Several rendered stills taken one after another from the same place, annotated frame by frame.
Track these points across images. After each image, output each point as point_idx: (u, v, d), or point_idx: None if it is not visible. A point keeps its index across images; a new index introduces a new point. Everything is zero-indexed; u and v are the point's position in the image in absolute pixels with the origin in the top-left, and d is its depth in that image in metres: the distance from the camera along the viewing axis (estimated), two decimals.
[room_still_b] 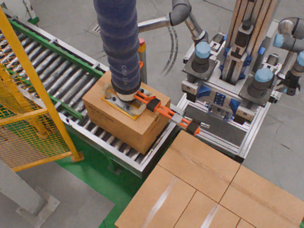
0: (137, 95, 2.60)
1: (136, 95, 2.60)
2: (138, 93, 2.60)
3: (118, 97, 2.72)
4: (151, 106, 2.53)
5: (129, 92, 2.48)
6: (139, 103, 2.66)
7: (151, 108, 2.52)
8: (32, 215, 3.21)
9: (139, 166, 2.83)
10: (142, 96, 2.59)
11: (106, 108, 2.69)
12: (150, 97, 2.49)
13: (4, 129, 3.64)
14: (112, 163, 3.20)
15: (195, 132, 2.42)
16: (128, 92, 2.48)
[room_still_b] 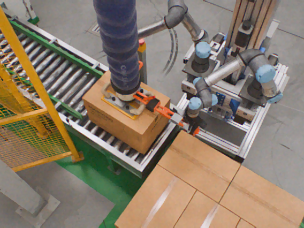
0: (137, 95, 2.60)
1: (136, 95, 2.60)
2: (137, 93, 2.60)
3: (118, 97, 2.72)
4: (151, 106, 2.54)
5: (128, 92, 2.48)
6: (139, 103, 2.67)
7: (150, 108, 2.52)
8: (32, 215, 3.21)
9: (139, 166, 2.83)
10: (141, 96, 2.59)
11: (106, 108, 2.69)
12: (149, 97, 2.49)
13: (4, 129, 3.64)
14: (112, 163, 3.20)
15: (194, 133, 2.42)
16: (127, 92, 2.48)
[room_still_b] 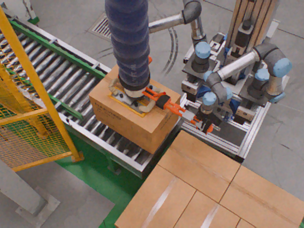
0: (146, 91, 2.47)
1: (145, 91, 2.47)
2: (146, 90, 2.47)
3: (126, 93, 2.60)
4: (161, 103, 2.40)
5: (137, 89, 2.35)
6: (148, 100, 2.54)
7: (160, 105, 2.39)
8: (32, 215, 3.21)
9: (139, 166, 2.83)
10: (151, 92, 2.46)
11: (114, 106, 2.56)
12: (159, 93, 2.36)
13: (4, 129, 3.64)
14: (112, 163, 3.20)
15: (207, 130, 2.29)
16: (136, 89, 2.35)
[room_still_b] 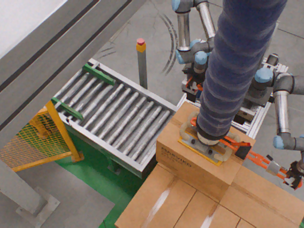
0: (223, 139, 2.28)
1: (222, 138, 2.28)
2: (223, 137, 2.28)
3: (197, 138, 2.40)
4: (242, 153, 2.22)
5: (218, 138, 2.16)
6: (223, 147, 2.35)
7: (242, 155, 2.20)
8: (32, 215, 3.21)
9: (139, 166, 2.83)
10: (228, 139, 2.28)
11: (185, 152, 2.37)
12: (242, 143, 2.18)
13: None
14: (112, 163, 3.20)
15: (298, 186, 2.10)
16: (217, 138, 2.16)
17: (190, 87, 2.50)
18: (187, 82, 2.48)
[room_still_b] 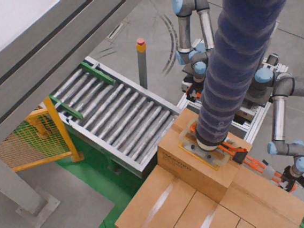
0: (221, 145, 2.40)
1: (220, 144, 2.40)
2: (221, 143, 2.40)
3: (196, 144, 2.53)
4: (238, 158, 2.34)
5: (216, 144, 2.29)
6: (221, 152, 2.47)
7: (239, 160, 2.32)
8: (32, 215, 3.21)
9: (139, 166, 2.83)
10: (226, 145, 2.40)
11: (185, 157, 2.49)
12: (238, 149, 2.30)
13: None
14: (112, 163, 3.20)
15: (292, 190, 2.22)
16: (215, 144, 2.29)
17: (189, 95, 2.62)
18: (186, 90, 2.60)
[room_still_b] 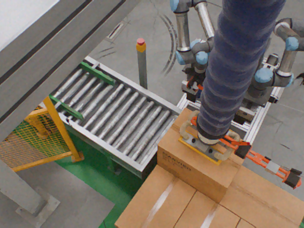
0: (223, 138, 2.31)
1: (222, 137, 2.31)
2: (223, 136, 2.31)
3: (197, 137, 2.43)
4: (241, 152, 2.24)
5: (218, 137, 2.19)
6: (223, 146, 2.37)
7: (242, 154, 2.23)
8: (32, 215, 3.21)
9: (139, 166, 2.83)
10: (228, 139, 2.30)
11: (185, 157, 2.50)
12: (241, 143, 2.20)
13: None
14: (112, 163, 3.20)
15: (297, 185, 2.13)
16: (217, 138, 2.19)
17: (190, 86, 2.53)
18: (187, 82, 2.50)
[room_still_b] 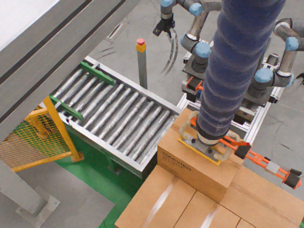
0: (223, 138, 2.30)
1: (222, 138, 2.31)
2: (223, 137, 2.31)
3: (197, 138, 2.43)
4: (241, 152, 2.24)
5: (218, 138, 2.19)
6: (223, 146, 2.37)
7: (241, 155, 2.22)
8: (32, 215, 3.21)
9: (139, 166, 2.83)
10: (228, 139, 2.30)
11: (185, 157, 2.50)
12: (241, 143, 2.20)
13: None
14: (112, 163, 3.20)
15: (297, 186, 2.13)
16: (217, 138, 2.19)
17: (190, 87, 2.53)
18: (187, 82, 2.50)
